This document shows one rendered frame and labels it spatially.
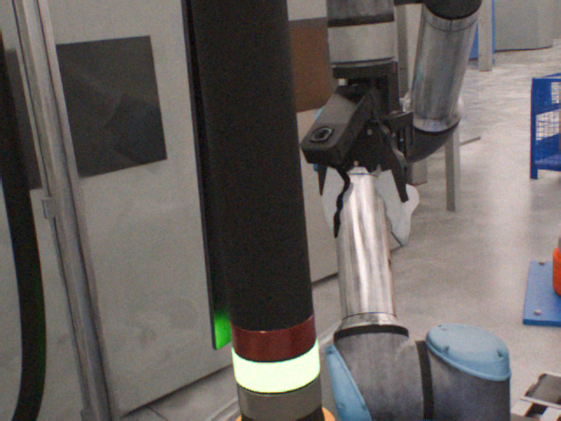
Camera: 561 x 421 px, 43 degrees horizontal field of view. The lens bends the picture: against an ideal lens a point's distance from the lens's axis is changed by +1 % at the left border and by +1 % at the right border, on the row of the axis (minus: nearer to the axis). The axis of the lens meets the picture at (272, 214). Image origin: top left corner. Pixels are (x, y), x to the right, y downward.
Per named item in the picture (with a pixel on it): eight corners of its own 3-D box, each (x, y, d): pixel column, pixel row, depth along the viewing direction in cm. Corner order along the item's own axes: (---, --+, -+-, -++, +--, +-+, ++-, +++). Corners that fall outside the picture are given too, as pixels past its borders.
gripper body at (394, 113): (417, 160, 86) (413, 58, 83) (384, 175, 79) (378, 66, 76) (361, 157, 90) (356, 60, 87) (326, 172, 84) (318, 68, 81)
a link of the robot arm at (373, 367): (436, 415, 98) (395, 83, 120) (328, 420, 100) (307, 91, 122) (429, 426, 109) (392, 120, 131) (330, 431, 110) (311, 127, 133)
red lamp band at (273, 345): (228, 364, 26) (224, 334, 26) (235, 326, 30) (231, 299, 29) (318, 357, 26) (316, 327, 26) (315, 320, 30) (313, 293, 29)
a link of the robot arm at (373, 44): (374, 24, 75) (309, 30, 80) (377, 68, 76) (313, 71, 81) (407, 19, 81) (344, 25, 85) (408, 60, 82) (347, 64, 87)
